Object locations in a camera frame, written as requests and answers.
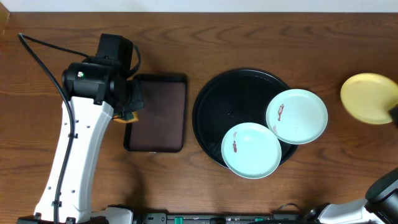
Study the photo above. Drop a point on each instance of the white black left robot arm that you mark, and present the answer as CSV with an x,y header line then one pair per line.
x,y
97,92

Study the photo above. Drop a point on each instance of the green yellow sponge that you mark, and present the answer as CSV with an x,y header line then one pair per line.
x,y
125,118

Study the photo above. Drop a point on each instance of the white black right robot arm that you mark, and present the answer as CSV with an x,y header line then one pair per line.
x,y
378,206

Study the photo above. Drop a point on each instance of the light blue plate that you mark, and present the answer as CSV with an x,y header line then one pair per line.
x,y
251,150

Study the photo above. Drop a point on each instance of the black round tray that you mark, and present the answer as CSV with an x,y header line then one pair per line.
x,y
231,98

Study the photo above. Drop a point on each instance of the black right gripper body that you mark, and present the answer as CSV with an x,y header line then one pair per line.
x,y
395,110

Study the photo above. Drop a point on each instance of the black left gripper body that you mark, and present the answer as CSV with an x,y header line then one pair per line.
x,y
135,99

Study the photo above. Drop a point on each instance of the light green plate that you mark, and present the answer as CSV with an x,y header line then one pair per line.
x,y
297,116

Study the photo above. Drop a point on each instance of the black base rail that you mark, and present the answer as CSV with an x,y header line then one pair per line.
x,y
163,218

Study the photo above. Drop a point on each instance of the yellow plate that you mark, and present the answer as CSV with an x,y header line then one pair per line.
x,y
368,97

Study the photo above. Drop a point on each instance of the black rectangular tray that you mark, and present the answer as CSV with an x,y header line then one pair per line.
x,y
161,122

